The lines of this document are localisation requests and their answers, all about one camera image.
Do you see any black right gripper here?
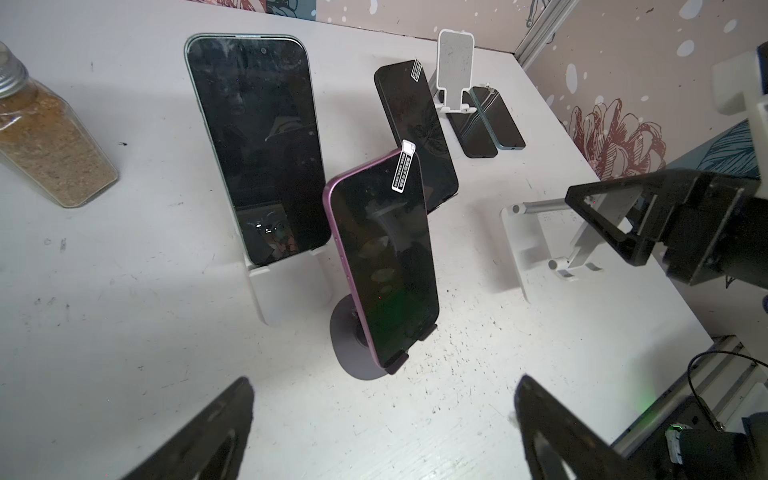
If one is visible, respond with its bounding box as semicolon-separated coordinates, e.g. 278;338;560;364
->
565;169;767;289

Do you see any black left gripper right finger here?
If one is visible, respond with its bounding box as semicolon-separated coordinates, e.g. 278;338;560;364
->
514;375;648;479

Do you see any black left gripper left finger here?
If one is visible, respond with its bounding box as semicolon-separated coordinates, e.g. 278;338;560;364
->
125;377;254;479

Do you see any teal phone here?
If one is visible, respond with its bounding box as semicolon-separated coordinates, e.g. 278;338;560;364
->
470;86;526;150

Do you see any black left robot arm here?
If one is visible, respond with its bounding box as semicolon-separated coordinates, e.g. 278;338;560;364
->
127;375;767;479

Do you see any white stand front centre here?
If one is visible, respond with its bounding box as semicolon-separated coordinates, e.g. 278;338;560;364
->
500;198;633;306

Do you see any white stand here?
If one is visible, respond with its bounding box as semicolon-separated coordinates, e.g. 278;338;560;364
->
245;246;333;327
429;29;476;114
500;198;633;306

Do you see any dark round stand front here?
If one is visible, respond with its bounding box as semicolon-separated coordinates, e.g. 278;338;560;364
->
330;294;437;380

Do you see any white stand back left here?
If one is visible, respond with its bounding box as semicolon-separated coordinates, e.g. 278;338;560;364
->
245;246;333;327

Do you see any white stand far right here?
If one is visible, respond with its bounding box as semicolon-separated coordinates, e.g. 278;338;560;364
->
429;29;476;114

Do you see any purple phone with sticker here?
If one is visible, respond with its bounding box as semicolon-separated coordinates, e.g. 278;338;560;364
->
322;140;440;374

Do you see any black phone with sticker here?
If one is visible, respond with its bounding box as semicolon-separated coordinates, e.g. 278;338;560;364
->
374;60;459;212

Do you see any green-edged phone back left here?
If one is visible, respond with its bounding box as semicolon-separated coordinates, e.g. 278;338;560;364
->
185;34;331;267

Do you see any brown spice glass jar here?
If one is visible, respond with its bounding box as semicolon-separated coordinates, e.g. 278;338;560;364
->
1;45;119;208

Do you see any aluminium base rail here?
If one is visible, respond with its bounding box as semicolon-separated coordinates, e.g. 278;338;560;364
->
612;335;767;457

